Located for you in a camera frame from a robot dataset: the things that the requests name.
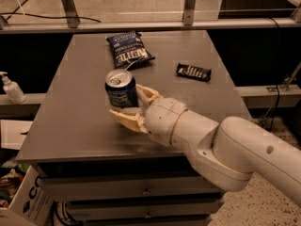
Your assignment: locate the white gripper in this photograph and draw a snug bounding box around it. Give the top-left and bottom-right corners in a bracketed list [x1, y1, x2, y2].
[109, 84, 187, 147]

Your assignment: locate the blue pepsi can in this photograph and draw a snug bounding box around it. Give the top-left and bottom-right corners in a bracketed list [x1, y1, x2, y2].
[105, 69, 138, 108]

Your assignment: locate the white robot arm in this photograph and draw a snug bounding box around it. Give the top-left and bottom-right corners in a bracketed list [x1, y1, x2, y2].
[109, 85, 301, 205]

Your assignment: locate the dark rxbar chocolate bar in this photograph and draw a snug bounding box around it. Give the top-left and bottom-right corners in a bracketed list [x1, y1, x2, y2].
[176, 63, 212, 82]

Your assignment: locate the blue kettle chips bag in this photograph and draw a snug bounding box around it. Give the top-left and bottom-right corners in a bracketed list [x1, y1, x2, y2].
[106, 31, 155, 69]

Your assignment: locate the top drawer with knob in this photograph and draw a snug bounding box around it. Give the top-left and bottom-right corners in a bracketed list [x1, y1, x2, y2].
[41, 171, 224, 202]

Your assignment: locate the drawer with knob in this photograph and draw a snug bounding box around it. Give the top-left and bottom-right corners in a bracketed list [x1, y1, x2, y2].
[67, 198, 223, 221]
[41, 171, 224, 202]

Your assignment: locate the grey drawer cabinet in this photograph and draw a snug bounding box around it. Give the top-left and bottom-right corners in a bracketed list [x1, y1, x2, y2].
[17, 31, 249, 226]

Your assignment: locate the white pump dispenser bottle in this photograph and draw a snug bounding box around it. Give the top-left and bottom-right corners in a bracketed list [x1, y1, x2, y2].
[0, 72, 26, 104]

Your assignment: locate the white cardboard box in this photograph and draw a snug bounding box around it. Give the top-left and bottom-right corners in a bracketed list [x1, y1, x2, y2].
[0, 167, 54, 226]

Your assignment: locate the metal railing frame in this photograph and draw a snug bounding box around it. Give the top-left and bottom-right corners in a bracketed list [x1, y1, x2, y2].
[0, 0, 300, 34]

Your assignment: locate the black cable on floor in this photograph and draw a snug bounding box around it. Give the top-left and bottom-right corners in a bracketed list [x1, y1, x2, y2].
[0, 12, 102, 24]

